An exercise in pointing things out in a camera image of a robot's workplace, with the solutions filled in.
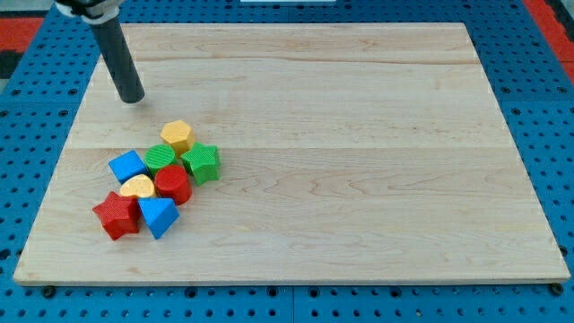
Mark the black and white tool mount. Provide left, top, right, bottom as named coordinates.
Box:
left=55, top=0, right=125, bottom=24

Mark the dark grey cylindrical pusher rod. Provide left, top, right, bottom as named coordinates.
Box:
left=91, top=17, right=144, bottom=103

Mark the yellow hexagon block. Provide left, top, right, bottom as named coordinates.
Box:
left=161, top=120, right=196, bottom=157

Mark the blue cube block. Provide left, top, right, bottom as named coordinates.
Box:
left=109, top=150, right=148, bottom=184

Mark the green cylinder block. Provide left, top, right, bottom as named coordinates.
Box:
left=143, top=144, right=178, bottom=178

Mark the yellow heart block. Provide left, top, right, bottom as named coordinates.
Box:
left=119, top=174, right=157, bottom=198

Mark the green star block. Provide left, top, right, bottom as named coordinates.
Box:
left=180, top=142, right=221, bottom=186

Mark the red cylinder block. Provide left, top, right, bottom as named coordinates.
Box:
left=153, top=165, right=193, bottom=205

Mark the red star block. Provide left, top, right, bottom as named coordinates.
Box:
left=92, top=192, right=141, bottom=240

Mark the blue triangle block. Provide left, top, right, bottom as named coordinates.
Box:
left=138, top=197, right=179, bottom=240

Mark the light wooden board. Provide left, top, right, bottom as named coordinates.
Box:
left=13, top=22, right=570, bottom=286

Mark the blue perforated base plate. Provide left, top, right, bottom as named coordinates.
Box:
left=1, top=0, right=573, bottom=322

